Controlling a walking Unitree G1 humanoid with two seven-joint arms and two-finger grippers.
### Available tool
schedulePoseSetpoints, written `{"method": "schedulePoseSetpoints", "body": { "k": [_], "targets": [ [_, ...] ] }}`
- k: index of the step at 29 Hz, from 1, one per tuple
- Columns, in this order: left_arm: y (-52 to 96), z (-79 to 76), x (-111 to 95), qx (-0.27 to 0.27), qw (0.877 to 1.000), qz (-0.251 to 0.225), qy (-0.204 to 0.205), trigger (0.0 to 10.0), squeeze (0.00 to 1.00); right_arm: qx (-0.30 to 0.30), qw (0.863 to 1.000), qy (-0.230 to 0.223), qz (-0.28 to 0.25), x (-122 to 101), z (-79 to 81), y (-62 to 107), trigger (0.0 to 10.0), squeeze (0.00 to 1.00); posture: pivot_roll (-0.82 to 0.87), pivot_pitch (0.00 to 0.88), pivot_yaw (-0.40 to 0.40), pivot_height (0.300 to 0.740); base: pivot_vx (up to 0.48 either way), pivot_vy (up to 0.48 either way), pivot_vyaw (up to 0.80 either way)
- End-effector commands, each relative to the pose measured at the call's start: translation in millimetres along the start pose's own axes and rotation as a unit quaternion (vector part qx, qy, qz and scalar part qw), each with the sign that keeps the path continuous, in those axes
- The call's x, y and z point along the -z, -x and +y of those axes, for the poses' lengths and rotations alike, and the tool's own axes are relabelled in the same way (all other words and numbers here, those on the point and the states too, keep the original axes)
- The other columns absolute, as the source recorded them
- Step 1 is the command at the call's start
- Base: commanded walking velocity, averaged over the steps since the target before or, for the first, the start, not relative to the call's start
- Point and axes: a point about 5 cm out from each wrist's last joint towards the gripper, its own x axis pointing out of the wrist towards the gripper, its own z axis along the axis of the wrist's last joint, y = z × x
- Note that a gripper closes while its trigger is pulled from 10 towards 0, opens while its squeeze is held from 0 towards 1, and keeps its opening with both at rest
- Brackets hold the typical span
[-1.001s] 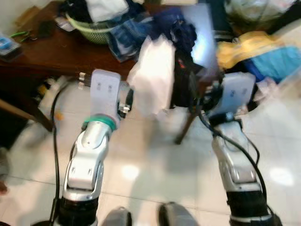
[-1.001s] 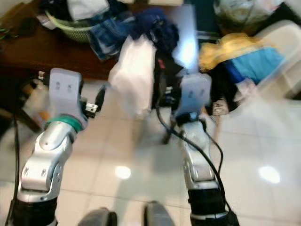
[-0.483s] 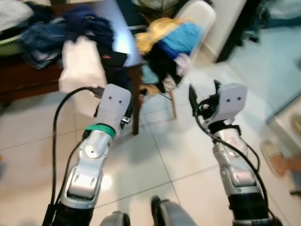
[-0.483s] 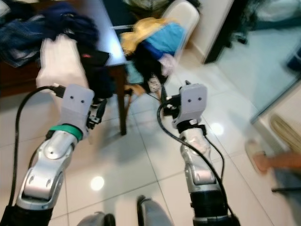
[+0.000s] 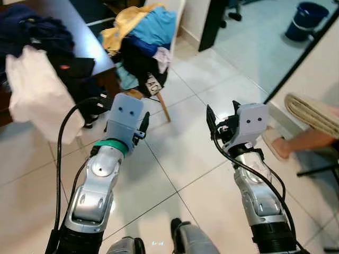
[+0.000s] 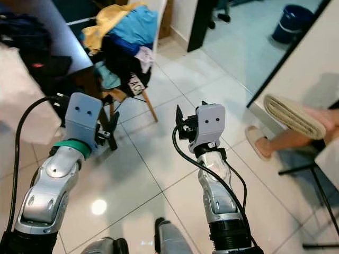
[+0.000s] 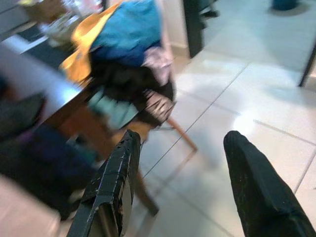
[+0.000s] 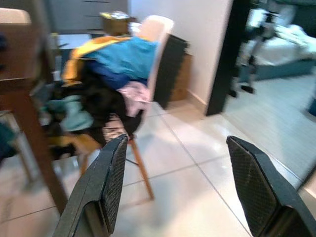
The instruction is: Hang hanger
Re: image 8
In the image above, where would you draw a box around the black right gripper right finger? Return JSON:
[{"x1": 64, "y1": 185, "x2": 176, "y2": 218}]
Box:
[{"x1": 226, "y1": 135, "x2": 316, "y2": 237}]

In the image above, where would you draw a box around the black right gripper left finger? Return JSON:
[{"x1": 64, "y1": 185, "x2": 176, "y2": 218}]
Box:
[{"x1": 53, "y1": 134, "x2": 129, "y2": 237}]

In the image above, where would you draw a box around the mint green garment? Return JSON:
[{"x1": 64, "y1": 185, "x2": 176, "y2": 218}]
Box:
[{"x1": 45, "y1": 95, "x2": 95, "y2": 132}]

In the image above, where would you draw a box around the black crumpled garment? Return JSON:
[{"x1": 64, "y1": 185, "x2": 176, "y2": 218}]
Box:
[{"x1": 80, "y1": 65, "x2": 144, "y2": 146}]

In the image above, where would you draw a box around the light pink garment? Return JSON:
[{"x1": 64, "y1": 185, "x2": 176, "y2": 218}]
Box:
[{"x1": 118, "y1": 82, "x2": 152, "y2": 117}]

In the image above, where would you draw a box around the dark brown wooden table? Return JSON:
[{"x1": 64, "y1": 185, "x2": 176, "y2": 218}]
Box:
[{"x1": 0, "y1": 23, "x2": 69, "y2": 215}]

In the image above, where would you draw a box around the blue and yellow garment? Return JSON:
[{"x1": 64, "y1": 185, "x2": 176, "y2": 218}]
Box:
[{"x1": 61, "y1": 36, "x2": 160, "y2": 87}]

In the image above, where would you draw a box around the black ribbed foam panel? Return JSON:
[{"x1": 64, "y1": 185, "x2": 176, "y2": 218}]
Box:
[{"x1": 153, "y1": 34, "x2": 191, "y2": 110}]

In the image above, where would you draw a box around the white covered bed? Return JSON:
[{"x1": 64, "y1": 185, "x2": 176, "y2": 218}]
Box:
[{"x1": 237, "y1": 4, "x2": 316, "y2": 82}]

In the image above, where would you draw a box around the brown cardboard box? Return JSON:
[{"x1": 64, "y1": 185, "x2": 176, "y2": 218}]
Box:
[{"x1": 102, "y1": 11, "x2": 131, "y2": 37}]

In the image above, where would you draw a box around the grey drawer cabinet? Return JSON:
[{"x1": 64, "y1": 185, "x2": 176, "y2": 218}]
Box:
[{"x1": 48, "y1": 0, "x2": 129, "y2": 34}]

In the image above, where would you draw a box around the black camera tripod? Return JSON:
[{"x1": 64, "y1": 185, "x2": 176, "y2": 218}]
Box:
[{"x1": 231, "y1": 12, "x2": 275, "y2": 97}]

